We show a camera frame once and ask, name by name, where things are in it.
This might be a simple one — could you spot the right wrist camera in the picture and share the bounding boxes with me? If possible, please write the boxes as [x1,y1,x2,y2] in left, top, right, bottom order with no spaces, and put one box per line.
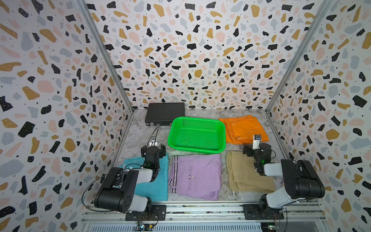
[252,134,261,150]

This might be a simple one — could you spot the black case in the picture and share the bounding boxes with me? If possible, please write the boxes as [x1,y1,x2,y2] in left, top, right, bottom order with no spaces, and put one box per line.
[145,102,185,126]

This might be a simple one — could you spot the khaki pants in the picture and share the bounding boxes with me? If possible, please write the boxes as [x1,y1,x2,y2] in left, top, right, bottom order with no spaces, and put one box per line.
[226,151,276,193]

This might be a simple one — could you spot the purple pants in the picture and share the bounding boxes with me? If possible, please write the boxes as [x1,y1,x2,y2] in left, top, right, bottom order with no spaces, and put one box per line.
[168,154,222,201]

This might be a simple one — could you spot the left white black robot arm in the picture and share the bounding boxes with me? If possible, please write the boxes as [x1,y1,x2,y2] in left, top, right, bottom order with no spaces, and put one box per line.
[94,144,166,215]

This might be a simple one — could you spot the orange pants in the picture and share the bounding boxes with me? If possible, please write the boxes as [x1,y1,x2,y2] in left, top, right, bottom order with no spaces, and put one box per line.
[219,115,269,145]

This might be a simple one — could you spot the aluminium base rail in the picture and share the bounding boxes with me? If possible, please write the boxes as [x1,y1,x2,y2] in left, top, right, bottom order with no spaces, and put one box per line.
[82,202,331,232]

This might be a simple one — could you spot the teal pants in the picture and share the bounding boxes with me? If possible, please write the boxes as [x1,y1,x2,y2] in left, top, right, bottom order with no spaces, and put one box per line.
[119,156,169,202]

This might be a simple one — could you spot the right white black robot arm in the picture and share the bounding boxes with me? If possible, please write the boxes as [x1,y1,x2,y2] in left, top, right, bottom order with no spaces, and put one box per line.
[243,140,325,213]

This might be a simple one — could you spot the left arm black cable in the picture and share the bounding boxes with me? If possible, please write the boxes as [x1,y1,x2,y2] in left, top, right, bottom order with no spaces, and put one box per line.
[81,173,108,212]

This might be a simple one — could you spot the green plastic basket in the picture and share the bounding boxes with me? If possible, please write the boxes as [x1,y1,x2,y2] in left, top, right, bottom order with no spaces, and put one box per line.
[168,117,226,154]

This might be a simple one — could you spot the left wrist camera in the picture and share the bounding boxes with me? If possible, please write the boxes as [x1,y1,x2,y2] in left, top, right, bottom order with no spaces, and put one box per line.
[148,139,158,147]

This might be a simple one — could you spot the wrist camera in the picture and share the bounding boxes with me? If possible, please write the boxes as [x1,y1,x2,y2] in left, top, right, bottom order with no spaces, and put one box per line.
[148,139,158,147]
[252,134,261,150]

